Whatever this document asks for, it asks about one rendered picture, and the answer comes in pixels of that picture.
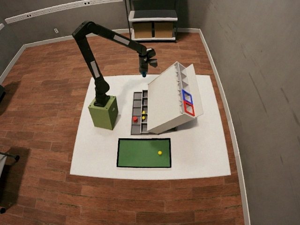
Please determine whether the large white panel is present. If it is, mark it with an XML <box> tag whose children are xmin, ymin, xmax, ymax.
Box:
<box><xmin>130</xmin><ymin>62</ymin><xmax>204</xmax><ymax>135</ymax></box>

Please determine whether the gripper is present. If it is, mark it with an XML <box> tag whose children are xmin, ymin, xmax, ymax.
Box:
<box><xmin>139</xmin><ymin>62</ymin><xmax>148</xmax><ymax>76</ymax></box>

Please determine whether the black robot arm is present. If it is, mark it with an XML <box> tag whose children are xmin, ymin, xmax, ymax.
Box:
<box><xmin>72</xmin><ymin>20</ymin><xmax>158</xmax><ymax>107</ymax></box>

